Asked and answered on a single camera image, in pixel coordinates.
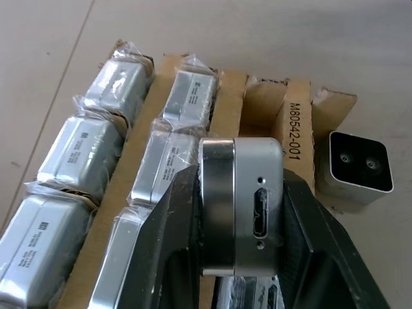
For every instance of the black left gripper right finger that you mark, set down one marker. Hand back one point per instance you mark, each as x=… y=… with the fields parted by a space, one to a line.
x=318 y=251

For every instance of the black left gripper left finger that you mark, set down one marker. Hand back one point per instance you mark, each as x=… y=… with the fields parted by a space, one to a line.
x=161 y=244

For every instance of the silver camera with USB port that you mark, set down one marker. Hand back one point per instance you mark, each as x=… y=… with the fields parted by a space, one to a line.
x=238 y=206

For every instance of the brown cardboard divider tray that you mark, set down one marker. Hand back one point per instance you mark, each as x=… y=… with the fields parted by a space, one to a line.
x=225 y=106

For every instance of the silver camera in plastic wrap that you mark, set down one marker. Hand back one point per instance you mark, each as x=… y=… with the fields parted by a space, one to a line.
x=120 y=82
x=112 y=260
x=190 y=96
x=35 y=244
x=164 y=167
x=77 y=154
x=251 y=293

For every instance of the silver camera with black face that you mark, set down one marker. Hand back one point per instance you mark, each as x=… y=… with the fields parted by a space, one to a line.
x=354 y=170

